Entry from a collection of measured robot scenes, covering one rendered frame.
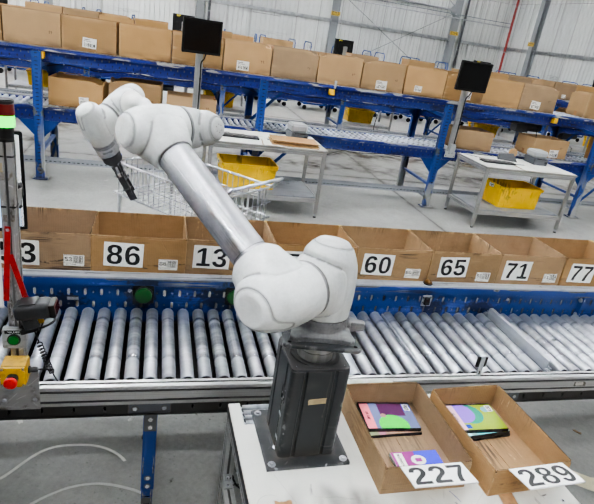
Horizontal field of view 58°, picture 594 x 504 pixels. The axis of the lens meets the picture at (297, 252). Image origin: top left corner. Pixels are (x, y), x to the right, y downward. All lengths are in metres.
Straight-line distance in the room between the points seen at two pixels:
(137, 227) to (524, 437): 1.84
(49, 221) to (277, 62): 4.64
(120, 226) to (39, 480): 1.16
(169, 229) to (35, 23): 4.50
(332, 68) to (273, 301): 5.91
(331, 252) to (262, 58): 5.51
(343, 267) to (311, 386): 0.37
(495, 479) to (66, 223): 2.01
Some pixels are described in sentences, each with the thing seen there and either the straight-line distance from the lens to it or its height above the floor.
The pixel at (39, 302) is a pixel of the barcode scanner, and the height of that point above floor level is 1.09.
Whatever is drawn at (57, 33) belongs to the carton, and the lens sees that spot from 6.78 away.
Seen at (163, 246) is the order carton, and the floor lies 1.01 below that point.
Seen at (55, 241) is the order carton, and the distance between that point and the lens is 2.37.
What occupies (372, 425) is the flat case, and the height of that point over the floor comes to 0.78.
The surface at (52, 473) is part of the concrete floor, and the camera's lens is 2.76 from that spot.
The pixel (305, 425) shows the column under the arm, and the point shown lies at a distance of 1.65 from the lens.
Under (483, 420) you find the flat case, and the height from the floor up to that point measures 0.80.
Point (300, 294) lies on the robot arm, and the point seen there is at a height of 1.36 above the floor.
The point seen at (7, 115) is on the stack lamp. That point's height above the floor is 1.62.
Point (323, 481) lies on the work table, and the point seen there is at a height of 0.75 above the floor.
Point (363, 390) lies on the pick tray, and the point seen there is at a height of 0.82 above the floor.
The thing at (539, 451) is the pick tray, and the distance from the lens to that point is 2.05.
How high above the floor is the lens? 1.94
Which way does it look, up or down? 22 degrees down
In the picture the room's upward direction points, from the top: 9 degrees clockwise
